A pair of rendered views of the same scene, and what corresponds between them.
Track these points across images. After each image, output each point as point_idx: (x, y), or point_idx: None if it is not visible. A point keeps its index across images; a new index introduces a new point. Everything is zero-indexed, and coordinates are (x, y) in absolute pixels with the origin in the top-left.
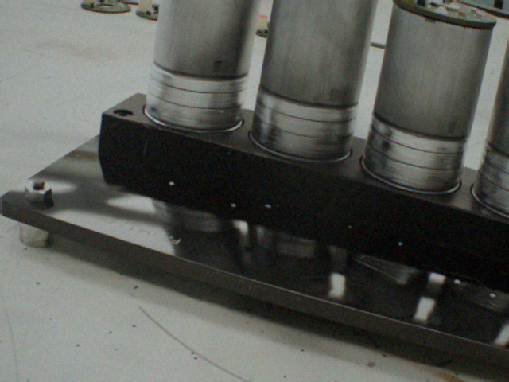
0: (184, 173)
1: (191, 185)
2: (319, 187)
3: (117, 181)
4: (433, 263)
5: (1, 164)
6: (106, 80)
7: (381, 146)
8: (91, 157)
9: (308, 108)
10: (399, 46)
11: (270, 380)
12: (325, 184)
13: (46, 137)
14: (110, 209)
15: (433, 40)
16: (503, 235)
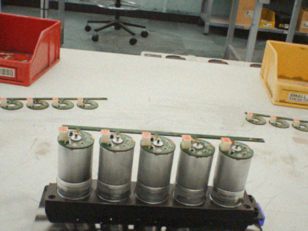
0: (78, 213)
1: (83, 218)
2: (125, 209)
3: (60, 225)
4: (168, 226)
5: (3, 222)
6: (14, 158)
7: (143, 192)
8: (44, 215)
9: (118, 186)
10: (146, 163)
11: None
12: (127, 207)
13: (11, 201)
14: None
15: (157, 160)
16: (187, 211)
